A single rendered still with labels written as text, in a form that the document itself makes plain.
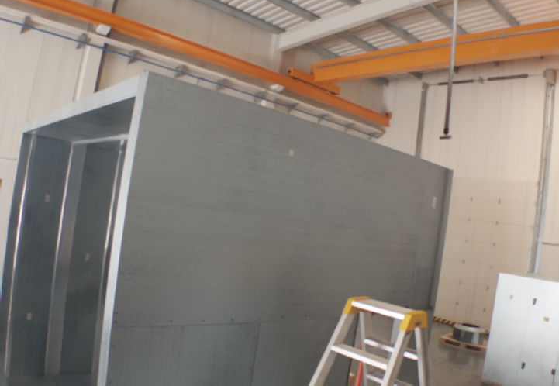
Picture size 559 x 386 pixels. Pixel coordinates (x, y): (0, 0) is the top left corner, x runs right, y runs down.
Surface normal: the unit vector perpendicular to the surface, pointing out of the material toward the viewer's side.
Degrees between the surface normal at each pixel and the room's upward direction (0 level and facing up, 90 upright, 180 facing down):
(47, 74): 90
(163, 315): 90
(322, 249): 90
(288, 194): 90
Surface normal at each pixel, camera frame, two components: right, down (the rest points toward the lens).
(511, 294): -0.76, -0.14
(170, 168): 0.64, 0.05
